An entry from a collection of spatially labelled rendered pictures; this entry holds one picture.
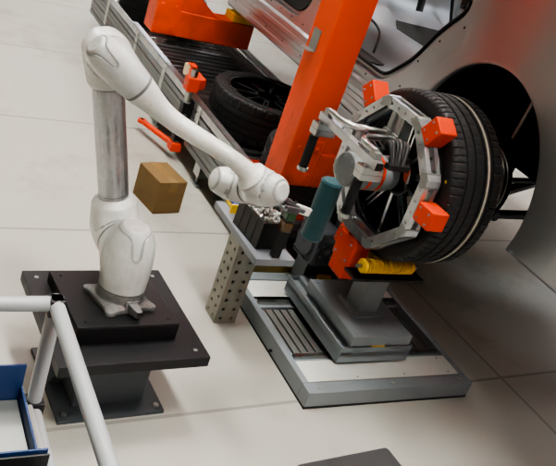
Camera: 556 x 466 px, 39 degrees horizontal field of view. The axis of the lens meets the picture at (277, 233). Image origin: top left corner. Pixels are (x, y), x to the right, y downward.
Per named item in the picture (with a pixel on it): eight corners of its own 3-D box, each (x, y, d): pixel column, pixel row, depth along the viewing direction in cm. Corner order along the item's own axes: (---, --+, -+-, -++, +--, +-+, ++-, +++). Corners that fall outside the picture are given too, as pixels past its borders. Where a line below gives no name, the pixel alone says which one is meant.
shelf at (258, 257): (292, 266, 297) (295, 260, 296) (253, 265, 289) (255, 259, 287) (249, 209, 329) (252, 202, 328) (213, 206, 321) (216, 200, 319)
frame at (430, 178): (400, 274, 285) (462, 141, 261) (386, 274, 282) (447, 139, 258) (332, 200, 325) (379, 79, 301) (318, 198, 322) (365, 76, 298)
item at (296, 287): (404, 361, 329) (413, 343, 324) (334, 364, 310) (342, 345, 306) (348, 291, 366) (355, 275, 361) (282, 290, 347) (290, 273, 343)
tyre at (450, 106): (517, 95, 274) (399, 94, 331) (468, 85, 262) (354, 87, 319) (488, 278, 281) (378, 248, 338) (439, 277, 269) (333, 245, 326)
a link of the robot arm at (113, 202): (98, 267, 258) (86, 237, 276) (146, 261, 264) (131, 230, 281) (83, 37, 221) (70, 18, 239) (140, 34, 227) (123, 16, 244)
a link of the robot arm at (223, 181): (234, 204, 263) (259, 208, 253) (199, 192, 252) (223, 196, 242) (242, 174, 263) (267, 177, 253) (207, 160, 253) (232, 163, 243)
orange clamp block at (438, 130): (440, 148, 271) (458, 136, 264) (424, 146, 267) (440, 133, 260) (436, 130, 274) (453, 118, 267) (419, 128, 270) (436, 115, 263)
